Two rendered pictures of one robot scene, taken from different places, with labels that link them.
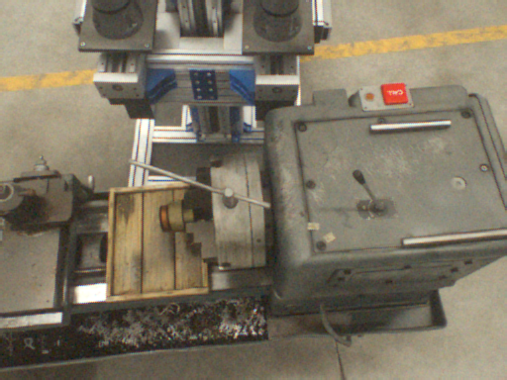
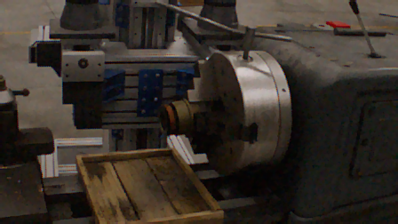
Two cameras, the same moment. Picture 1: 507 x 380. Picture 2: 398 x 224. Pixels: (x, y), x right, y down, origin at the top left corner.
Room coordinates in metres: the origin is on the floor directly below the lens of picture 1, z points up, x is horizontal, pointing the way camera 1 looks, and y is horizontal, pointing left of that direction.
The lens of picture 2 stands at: (-0.73, 0.52, 1.59)
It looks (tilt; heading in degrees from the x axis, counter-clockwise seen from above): 20 degrees down; 337
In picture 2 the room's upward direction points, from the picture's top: 7 degrees clockwise
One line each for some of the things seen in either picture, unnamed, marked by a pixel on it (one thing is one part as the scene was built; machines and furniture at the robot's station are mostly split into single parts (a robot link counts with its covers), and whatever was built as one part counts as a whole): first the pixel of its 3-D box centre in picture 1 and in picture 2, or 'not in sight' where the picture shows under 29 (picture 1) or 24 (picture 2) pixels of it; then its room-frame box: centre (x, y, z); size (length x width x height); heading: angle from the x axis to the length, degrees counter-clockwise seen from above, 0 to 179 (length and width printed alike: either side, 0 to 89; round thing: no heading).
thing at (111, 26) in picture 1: (114, 8); (81, 11); (1.05, 0.42, 1.21); 0.15 x 0.15 x 0.10
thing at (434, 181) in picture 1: (372, 196); (354, 107); (0.51, -0.35, 1.06); 0.59 x 0.48 x 0.39; 96
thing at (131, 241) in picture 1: (157, 238); (143, 188); (0.43, 0.29, 0.89); 0.36 x 0.30 x 0.04; 6
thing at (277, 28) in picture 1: (278, 11); (218, 12); (1.05, -0.08, 1.21); 0.15 x 0.15 x 0.10
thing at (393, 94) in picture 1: (394, 94); (338, 26); (0.72, -0.38, 1.26); 0.06 x 0.06 x 0.02; 6
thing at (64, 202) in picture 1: (39, 212); (13, 146); (0.47, 0.62, 0.99); 0.20 x 0.10 x 0.05; 96
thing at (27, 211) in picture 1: (19, 205); (3, 119); (0.47, 0.64, 1.07); 0.07 x 0.07 x 0.10; 6
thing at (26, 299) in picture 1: (33, 237); (4, 175); (0.41, 0.64, 0.95); 0.43 x 0.17 x 0.05; 6
